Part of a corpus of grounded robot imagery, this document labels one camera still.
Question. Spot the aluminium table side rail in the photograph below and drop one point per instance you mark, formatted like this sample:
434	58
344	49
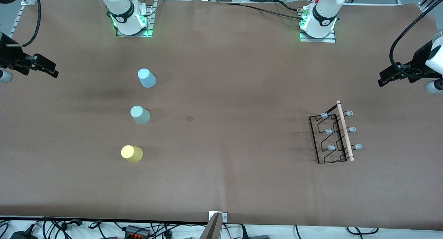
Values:
17	22

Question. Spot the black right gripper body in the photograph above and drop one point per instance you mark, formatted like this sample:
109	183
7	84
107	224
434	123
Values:
9	58

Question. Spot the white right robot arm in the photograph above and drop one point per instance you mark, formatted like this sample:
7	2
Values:
121	10

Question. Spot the aluminium frame post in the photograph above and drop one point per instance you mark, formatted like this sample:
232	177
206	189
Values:
431	1
28	0

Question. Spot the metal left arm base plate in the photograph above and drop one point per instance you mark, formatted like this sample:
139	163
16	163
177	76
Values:
318	40

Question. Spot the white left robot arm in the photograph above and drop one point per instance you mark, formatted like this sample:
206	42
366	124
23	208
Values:
323	14

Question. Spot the paper table cover sheet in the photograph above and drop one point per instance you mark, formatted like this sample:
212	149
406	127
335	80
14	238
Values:
242	76

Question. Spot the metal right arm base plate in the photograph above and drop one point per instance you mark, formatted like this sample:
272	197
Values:
151	19

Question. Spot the pale green plastic cup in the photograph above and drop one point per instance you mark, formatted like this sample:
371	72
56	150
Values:
140	115

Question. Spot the small metal bracket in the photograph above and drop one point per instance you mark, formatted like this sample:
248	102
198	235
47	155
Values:
224	217

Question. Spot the brown grey stand beam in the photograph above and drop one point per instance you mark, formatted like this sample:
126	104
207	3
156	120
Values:
211	230

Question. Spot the yellow plastic cup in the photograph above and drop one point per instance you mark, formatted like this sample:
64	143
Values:
132	154

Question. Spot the black orange adapter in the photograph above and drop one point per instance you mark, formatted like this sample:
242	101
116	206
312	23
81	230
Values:
136	231

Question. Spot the light blue plastic cup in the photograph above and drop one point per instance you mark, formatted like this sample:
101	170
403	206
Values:
147	79

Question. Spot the black power adapter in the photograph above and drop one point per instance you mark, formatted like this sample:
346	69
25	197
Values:
22	235

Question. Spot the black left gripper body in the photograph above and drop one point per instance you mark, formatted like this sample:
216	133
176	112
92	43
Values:
417	65

